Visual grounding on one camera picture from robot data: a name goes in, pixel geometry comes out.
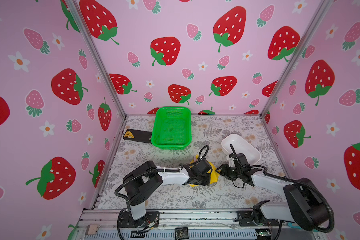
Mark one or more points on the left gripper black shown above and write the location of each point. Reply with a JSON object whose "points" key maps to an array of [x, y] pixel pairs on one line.
{"points": [[207, 181]]}

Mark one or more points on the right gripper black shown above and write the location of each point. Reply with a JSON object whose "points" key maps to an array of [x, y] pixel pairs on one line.
{"points": [[223, 170]]}

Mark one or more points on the yellow paper napkin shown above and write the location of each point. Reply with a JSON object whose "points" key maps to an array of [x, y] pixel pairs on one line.
{"points": [[213, 174]]}

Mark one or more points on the green plastic basket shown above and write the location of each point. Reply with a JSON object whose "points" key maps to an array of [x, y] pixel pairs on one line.
{"points": [[172, 128]]}

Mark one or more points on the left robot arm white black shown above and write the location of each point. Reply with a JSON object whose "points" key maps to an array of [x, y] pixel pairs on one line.
{"points": [[142, 182]]}

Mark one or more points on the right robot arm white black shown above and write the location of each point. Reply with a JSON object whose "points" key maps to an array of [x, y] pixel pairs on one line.
{"points": [[305, 205]]}

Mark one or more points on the white plastic tray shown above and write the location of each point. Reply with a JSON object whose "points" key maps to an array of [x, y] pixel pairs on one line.
{"points": [[241, 146]]}

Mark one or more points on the small black circuit board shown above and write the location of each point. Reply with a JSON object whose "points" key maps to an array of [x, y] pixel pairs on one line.
{"points": [[182, 233]]}

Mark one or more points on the black box yellow label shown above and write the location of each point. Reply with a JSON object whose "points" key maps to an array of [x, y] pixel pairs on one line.
{"points": [[138, 136]]}

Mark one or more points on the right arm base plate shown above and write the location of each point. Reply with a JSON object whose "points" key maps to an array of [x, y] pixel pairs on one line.
{"points": [[248, 218]]}

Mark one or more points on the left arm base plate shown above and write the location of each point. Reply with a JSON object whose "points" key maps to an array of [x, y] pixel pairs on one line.
{"points": [[125, 220]]}

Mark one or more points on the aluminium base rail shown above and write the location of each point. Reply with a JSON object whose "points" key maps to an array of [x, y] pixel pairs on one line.
{"points": [[213, 224]]}

